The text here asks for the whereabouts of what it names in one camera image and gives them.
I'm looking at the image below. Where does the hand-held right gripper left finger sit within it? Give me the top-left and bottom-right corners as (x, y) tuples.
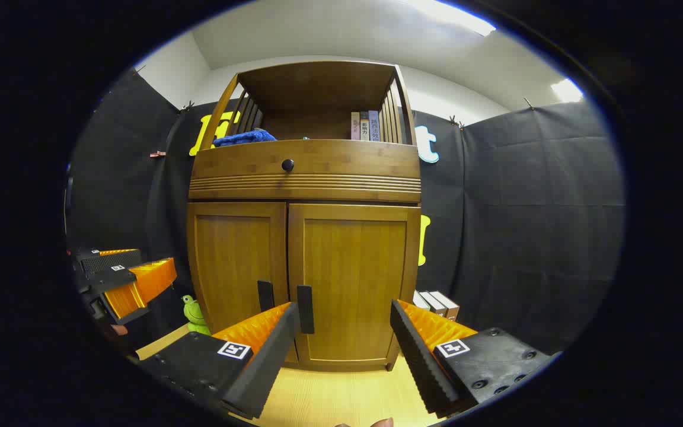
(139, 301), (302, 420)

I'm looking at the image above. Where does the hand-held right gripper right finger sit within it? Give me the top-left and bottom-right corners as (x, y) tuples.
(390, 299), (557, 417)

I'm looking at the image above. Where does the wooden cabinet door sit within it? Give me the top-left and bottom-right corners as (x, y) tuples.
(287, 203), (421, 371)
(187, 202), (290, 364)

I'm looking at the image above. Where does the wooden double-door shoe cabinet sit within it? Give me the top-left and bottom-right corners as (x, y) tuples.
(186, 59), (422, 373)

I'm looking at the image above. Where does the wooden cabinet drawer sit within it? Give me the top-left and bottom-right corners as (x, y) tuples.
(189, 139), (422, 203)

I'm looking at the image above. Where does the green frog toy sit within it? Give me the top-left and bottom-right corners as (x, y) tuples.
(182, 295), (212, 336)

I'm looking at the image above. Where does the black backdrop cloth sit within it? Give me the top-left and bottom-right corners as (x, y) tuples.
(66, 68), (625, 356)

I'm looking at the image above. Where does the blue towel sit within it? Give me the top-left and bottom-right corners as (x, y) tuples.
(212, 128), (277, 148)

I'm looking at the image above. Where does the small ceiling light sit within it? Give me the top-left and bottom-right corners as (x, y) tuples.
(551, 78), (584, 103)

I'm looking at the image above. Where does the long ceiling light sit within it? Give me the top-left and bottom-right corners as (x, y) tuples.
(401, 0), (496, 36)

